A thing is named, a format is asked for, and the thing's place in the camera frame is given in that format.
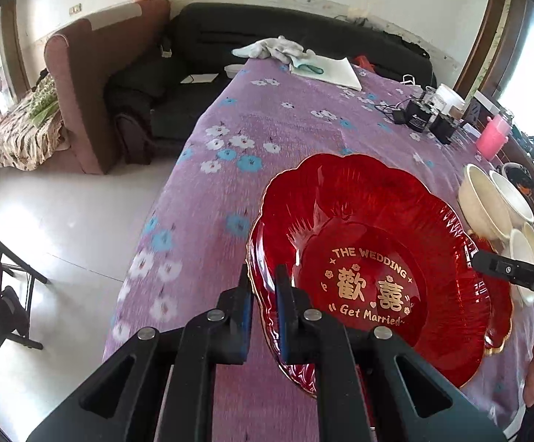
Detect cream plastic bowl front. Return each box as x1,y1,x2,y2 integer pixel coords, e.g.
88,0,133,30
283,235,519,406
509,222,534,306

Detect cream plastic bowl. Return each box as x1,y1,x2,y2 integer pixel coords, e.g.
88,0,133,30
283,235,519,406
458,164,513,243
509,222,534,306

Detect red wedding plate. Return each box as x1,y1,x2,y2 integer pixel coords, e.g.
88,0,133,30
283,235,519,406
247,154,491,387

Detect black orange patterned cloth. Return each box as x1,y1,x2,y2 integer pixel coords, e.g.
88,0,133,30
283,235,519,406
501,162,534,197

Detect pink water bottle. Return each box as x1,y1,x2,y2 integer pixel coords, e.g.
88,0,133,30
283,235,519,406
476,115,512,161

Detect white plastic jar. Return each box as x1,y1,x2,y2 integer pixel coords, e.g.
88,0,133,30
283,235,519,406
433,84,466,114

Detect black power adapter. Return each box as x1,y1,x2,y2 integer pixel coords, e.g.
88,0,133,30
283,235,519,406
390,99,459,145

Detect floral covered stool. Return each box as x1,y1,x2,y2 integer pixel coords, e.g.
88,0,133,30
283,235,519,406
0,70,70,171

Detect purple floral tablecloth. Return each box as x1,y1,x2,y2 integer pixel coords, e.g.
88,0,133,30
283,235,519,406
102,57,534,442

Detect white paper sheet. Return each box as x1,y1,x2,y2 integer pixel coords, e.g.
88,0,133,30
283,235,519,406
290,54,362,91

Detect black sofa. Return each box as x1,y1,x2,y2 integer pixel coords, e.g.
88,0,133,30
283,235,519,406
104,3,437,165

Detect white cloth gloves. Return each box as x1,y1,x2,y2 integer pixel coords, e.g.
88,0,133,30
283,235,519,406
231,36,315,64

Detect brown armchair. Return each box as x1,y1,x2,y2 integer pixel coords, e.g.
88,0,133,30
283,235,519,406
42,0,170,175

